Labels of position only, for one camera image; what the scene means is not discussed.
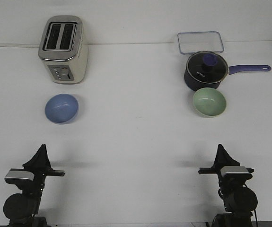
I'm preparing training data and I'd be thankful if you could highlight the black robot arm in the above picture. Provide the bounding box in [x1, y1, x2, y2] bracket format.
[198, 144, 258, 227]
[3, 144, 65, 227]

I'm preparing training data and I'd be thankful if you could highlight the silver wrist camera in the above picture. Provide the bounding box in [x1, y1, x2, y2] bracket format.
[220, 166, 250, 177]
[4, 170, 35, 184]

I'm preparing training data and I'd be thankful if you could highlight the dark blue saucepan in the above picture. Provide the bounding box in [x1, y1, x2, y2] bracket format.
[184, 65, 272, 91]

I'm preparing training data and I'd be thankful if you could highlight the blue bowl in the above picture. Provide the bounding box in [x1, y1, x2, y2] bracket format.
[44, 94, 79, 124]

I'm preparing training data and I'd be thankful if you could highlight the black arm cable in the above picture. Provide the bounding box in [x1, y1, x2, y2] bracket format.
[218, 182, 259, 227]

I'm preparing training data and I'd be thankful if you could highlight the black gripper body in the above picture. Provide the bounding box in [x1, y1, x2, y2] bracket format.
[198, 167, 254, 196]
[10, 168, 65, 196]

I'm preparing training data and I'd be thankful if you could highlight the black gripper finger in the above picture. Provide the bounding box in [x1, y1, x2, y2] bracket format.
[213, 144, 221, 169]
[44, 145, 52, 171]
[219, 144, 240, 167]
[22, 144, 46, 171]

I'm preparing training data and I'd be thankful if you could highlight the glass pot lid blue knob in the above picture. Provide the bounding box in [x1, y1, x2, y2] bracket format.
[186, 51, 228, 73]

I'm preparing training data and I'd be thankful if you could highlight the green bowl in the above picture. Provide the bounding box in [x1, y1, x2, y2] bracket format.
[192, 87, 227, 118]

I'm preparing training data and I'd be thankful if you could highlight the cream and steel toaster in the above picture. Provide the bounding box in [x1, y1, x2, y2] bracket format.
[38, 15, 88, 84]

